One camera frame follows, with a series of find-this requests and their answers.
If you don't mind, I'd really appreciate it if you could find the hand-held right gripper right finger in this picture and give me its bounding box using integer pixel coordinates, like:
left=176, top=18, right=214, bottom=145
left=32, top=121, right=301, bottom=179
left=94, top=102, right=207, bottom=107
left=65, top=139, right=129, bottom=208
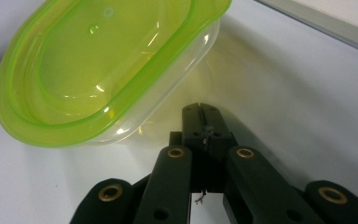
left=201, top=103, right=239, bottom=191

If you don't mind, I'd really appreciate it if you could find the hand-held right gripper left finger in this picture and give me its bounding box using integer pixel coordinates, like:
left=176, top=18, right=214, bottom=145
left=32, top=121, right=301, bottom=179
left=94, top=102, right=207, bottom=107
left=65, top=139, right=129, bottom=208
left=169, top=103, right=207, bottom=192

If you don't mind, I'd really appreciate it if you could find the green lid plastic container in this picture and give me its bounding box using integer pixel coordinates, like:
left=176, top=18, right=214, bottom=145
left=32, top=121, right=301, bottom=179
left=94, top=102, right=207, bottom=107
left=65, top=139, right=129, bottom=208
left=0, top=0, right=233, bottom=148

